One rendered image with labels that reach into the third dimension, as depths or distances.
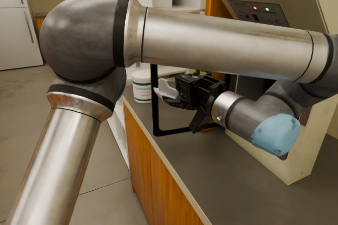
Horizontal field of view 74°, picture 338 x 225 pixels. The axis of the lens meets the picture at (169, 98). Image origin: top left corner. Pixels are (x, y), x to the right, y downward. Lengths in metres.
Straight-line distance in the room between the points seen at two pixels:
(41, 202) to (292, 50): 0.39
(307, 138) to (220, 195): 0.31
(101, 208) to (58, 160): 1.61
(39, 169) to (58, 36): 0.19
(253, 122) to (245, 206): 0.39
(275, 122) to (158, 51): 0.23
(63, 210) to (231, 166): 0.61
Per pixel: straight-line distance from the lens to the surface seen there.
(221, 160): 0.88
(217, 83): 0.49
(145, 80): 1.18
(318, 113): 0.75
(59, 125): 0.39
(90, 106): 0.39
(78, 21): 0.30
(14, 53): 5.38
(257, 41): 0.32
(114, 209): 1.95
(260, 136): 0.42
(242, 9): 0.75
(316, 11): 0.58
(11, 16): 5.26
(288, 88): 0.46
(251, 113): 0.43
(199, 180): 0.80
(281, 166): 0.85
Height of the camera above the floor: 1.52
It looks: 27 degrees down
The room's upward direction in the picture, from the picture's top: straight up
